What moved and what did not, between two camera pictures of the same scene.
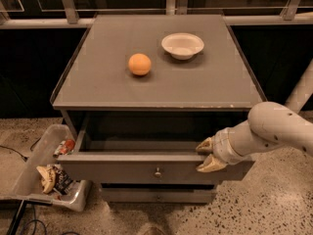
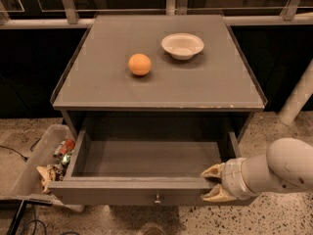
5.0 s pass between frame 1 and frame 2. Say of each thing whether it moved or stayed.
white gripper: moved
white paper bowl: stayed
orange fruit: stayed
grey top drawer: moved
